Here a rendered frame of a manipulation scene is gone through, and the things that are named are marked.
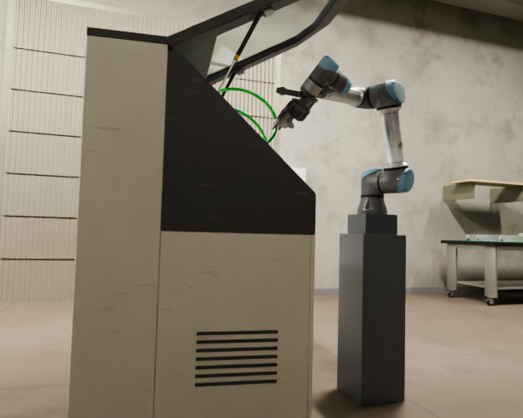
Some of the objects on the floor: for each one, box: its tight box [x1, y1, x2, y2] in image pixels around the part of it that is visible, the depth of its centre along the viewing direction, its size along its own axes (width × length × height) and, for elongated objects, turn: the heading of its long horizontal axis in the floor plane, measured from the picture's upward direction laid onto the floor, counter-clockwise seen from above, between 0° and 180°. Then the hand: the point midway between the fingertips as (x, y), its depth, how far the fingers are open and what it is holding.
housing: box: [67, 27, 168, 418], centre depth 218 cm, size 140×28×150 cm
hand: (276, 126), depth 184 cm, fingers open, 7 cm apart
